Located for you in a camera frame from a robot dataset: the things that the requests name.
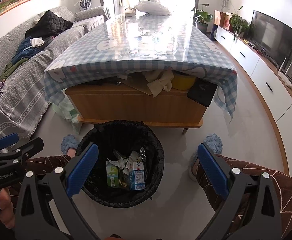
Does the right brown patterned leg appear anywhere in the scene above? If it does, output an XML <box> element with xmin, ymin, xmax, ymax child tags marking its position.
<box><xmin>196</xmin><ymin>154</ymin><xmax>292</xmax><ymax>239</ymax></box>

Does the white electric fan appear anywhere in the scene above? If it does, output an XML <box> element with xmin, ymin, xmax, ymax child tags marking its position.
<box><xmin>74</xmin><ymin>0</ymin><xmax>92</xmax><ymax>11</ymax></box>

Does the red white gift bag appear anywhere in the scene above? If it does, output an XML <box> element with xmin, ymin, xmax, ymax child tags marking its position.
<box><xmin>222</xmin><ymin>12</ymin><xmax>231</xmax><ymax>30</ymax></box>

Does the left blue fuzzy slipper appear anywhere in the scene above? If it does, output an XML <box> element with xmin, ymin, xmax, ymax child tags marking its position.
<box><xmin>61</xmin><ymin>134</ymin><xmax>79</xmax><ymax>158</ymax></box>

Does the blue checkered tablecloth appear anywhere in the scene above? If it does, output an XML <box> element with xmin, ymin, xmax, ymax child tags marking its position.
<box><xmin>44</xmin><ymin>15</ymin><xmax>237</xmax><ymax>115</ymax></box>

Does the beige tissue box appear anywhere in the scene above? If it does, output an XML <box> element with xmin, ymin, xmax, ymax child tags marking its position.
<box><xmin>124</xmin><ymin>7</ymin><xmax>136</xmax><ymax>17</ymax></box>

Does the black quilted jacket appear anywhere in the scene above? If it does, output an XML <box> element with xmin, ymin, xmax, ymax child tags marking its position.
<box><xmin>25</xmin><ymin>10</ymin><xmax>73</xmax><ymax>38</ymax></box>

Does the white TV cabinet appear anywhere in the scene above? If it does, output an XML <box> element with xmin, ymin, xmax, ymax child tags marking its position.
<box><xmin>215</xmin><ymin>27</ymin><xmax>292</xmax><ymax>176</ymax></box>

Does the potted plant on cabinet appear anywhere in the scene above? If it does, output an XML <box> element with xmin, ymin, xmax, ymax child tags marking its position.
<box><xmin>230</xmin><ymin>5</ymin><xmax>250</xmax><ymax>41</ymax></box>

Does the grey covered sofa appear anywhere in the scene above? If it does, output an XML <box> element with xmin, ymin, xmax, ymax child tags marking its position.
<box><xmin>0</xmin><ymin>6</ymin><xmax>111</xmax><ymax>139</ymax></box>

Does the white green box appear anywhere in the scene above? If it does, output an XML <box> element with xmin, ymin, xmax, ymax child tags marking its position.
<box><xmin>125</xmin><ymin>151</ymin><xmax>142</xmax><ymax>170</ymax></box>

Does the large white plastic bag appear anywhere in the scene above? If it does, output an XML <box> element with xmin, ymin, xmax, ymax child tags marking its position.
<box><xmin>135</xmin><ymin>0</ymin><xmax>170</xmax><ymax>16</ymax></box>

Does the blue clothes pile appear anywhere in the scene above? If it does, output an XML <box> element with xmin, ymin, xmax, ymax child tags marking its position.
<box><xmin>11</xmin><ymin>37</ymin><xmax>40</xmax><ymax>64</ymax></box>

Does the left brown patterned leg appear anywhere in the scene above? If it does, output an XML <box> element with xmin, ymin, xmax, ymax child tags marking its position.
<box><xmin>9</xmin><ymin>154</ymin><xmax>71</xmax><ymax>210</ymax></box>

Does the flat screen television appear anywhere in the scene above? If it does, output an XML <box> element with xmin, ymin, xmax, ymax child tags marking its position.
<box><xmin>248</xmin><ymin>10</ymin><xmax>292</xmax><ymax>69</ymax></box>

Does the black lined trash bin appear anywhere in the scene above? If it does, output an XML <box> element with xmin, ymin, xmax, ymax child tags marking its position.
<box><xmin>77</xmin><ymin>120</ymin><xmax>164</xmax><ymax>208</ymax></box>

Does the blue white milk carton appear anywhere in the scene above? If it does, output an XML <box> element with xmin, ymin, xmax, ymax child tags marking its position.
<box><xmin>129</xmin><ymin>161</ymin><xmax>145</xmax><ymax>191</ymax></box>

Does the green medicine box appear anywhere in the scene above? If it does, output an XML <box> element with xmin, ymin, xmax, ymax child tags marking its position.
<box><xmin>106</xmin><ymin>161</ymin><xmax>119</xmax><ymax>187</ymax></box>

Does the green white plastic bag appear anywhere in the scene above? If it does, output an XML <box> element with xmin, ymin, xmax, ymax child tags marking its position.
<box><xmin>52</xmin><ymin>95</ymin><xmax>82</xmax><ymax>134</ymax></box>

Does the white wifi router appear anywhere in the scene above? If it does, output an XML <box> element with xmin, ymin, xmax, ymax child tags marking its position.
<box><xmin>277</xmin><ymin>58</ymin><xmax>292</xmax><ymax>90</ymax></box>

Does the brown paper gift bag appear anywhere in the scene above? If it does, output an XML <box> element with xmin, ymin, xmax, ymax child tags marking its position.
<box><xmin>214</xmin><ymin>10</ymin><xmax>222</xmax><ymax>26</ymax></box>

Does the potted plant on floor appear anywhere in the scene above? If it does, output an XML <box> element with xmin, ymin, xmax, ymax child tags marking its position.
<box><xmin>191</xmin><ymin>3</ymin><xmax>214</xmax><ymax>35</ymax></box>

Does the person's left hand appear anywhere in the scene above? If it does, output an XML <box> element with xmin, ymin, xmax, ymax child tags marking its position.
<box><xmin>0</xmin><ymin>187</ymin><xmax>15</xmax><ymax>229</ymax></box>

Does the brown patterned leg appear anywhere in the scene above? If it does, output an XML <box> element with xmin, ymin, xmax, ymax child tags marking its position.
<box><xmin>196</xmin><ymin>154</ymin><xmax>292</xmax><ymax>239</ymax></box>
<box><xmin>9</xmin><ymin>154</ymin><xmax>71</xmax><ymax>210</ymax></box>

